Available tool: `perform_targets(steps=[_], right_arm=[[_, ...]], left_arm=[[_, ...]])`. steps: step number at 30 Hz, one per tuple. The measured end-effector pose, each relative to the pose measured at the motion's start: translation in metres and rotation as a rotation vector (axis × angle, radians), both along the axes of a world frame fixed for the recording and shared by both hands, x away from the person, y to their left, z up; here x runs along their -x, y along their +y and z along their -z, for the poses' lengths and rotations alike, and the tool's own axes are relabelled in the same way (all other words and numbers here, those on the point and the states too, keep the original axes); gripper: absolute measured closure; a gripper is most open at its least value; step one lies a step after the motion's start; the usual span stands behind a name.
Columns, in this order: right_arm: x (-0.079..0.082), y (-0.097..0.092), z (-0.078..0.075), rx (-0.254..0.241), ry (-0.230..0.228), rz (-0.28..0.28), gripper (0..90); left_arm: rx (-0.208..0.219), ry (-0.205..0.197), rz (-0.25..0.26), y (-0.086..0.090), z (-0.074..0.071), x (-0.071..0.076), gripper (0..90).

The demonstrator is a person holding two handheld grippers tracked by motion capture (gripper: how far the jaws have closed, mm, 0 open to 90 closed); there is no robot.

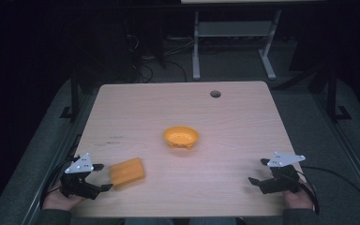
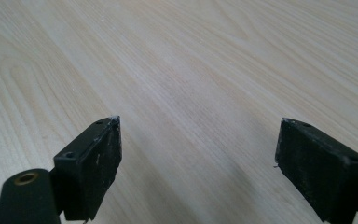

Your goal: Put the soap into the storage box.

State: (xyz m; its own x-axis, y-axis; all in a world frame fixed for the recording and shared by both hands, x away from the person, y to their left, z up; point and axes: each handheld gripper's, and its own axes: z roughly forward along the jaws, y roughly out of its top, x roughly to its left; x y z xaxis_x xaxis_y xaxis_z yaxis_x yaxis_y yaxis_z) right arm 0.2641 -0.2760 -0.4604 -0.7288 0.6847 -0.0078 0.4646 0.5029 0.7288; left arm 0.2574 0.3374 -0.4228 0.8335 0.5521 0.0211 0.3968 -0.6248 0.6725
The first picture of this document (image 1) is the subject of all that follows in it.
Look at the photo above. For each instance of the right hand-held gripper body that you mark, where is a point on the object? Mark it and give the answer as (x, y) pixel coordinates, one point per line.
(281, 181)

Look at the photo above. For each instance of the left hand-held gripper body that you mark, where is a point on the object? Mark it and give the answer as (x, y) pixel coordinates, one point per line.
(78, 187)

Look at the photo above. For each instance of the orange rectangular block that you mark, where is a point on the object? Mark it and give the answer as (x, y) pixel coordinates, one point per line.
(127, 172)

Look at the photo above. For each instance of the orange bowl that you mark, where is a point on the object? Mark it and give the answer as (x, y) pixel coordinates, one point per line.
(181, 137)

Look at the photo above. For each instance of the person's left hand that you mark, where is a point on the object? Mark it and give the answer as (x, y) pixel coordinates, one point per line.
(57, 201)

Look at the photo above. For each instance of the person's right hand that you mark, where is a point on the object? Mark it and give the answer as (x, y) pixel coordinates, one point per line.
(300, 200)

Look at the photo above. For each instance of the black metal stand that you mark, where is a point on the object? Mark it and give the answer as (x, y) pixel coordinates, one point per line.
(332, 93)
(74, 93)

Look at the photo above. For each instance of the white metal desk frame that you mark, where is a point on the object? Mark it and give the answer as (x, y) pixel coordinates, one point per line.
(234, 28)

